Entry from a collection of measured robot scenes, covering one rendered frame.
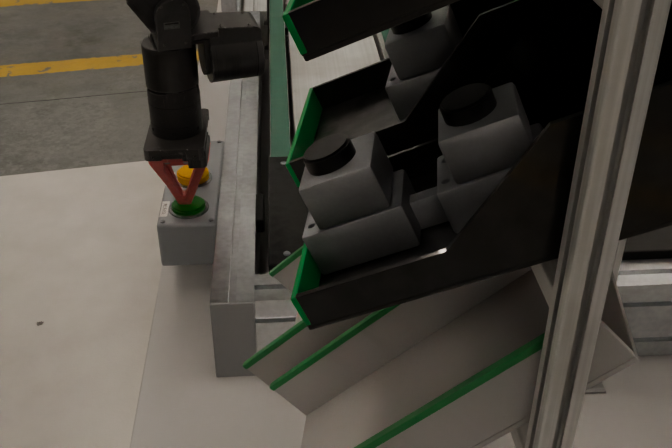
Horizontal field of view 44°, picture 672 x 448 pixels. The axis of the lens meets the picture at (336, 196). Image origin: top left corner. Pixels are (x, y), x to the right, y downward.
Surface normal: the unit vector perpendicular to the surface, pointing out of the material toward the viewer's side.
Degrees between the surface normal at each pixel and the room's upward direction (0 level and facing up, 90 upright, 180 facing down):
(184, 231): 90
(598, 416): 0
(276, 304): 90
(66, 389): 0
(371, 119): 25
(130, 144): 0
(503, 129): 90
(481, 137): 90
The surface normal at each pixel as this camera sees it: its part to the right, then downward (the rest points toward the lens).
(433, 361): -0.70, -0.64
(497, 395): -0.11, 0.52
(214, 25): 0.06, -0.77
